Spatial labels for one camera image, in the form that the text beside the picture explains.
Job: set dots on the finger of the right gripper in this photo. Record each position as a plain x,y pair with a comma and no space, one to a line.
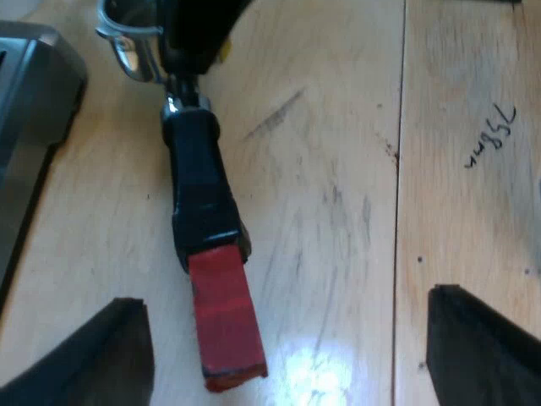
198,29

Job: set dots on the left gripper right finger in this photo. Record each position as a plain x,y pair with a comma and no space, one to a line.
482,359

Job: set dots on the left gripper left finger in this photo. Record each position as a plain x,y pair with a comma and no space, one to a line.
97,363

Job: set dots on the steel espresso machine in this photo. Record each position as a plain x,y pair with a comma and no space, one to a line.
34,93

